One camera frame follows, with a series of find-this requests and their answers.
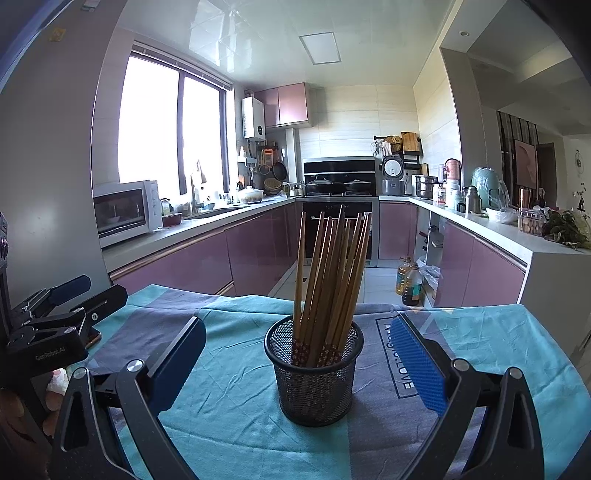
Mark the black wok with lid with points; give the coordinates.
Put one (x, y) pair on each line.
(358, 187)
(322, 187)

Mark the white water heater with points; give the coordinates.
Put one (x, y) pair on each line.
(254, 117)

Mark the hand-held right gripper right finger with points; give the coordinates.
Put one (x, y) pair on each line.
(418, 364)

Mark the black built-in oven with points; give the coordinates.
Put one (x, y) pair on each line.
(311, 230)

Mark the green air fryer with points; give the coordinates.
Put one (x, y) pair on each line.
(485, 187)

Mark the pink kettle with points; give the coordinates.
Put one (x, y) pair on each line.
(453, 170)

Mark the dark smartphone copper edge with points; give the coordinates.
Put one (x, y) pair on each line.
(95, 338)

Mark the pink wall cabinet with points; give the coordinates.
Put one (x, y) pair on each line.
(286, 106)

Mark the white casserole pot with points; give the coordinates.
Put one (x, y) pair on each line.
(250, 194)

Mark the pink peninsula base cabinet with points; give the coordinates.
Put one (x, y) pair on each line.
(480, 272)

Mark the clear plastic food box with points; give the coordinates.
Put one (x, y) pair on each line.
(531, 222)

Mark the white rice cooker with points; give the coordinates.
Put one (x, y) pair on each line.
(393, 173)

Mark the teal and grey tablecloth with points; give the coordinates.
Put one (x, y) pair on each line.
(231, 438)

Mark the white bowl with plastic bag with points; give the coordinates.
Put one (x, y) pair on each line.
(501, 215)

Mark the black mesh holder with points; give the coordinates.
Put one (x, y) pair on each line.
(314, 387)

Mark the narrow pink base cabinet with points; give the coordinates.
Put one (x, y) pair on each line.
(397, 230)

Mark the steel stock pot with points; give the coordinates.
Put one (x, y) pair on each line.
(425, 187)

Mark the wall rack with cutting boards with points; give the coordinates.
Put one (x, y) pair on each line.
(408, 145)

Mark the bundle of bamboo chopsticks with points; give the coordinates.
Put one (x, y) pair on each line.
(323, 277)

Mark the long pink base cabinet run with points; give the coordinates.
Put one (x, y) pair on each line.
(198, 258)

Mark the pink framed painting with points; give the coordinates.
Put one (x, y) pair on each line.
(526, 164)

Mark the steel thermos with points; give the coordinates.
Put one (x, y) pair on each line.
(471, 199)

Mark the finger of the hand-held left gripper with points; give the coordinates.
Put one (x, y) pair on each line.
(69, 288)
(108, 300)

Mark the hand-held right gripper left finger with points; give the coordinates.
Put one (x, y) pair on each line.
(178, 364)

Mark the red bowl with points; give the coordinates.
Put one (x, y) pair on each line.
(171, 219)

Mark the square ceiling light panel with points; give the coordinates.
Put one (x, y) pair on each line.
(319, 48)

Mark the person's left hand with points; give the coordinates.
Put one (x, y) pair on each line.
(53, 401)

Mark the black range hood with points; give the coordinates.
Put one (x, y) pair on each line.
(339, 167)

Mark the oil bottles on floor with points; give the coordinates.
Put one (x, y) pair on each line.
(413, 288)

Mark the hanging pans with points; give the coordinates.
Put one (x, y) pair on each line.
(276, 166)

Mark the white microwave oven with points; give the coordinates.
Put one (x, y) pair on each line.
(124, 212)

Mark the leafy green vegetables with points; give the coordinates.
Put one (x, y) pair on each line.
(565, 226)

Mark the kitchen window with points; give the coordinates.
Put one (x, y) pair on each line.
(152, 120)

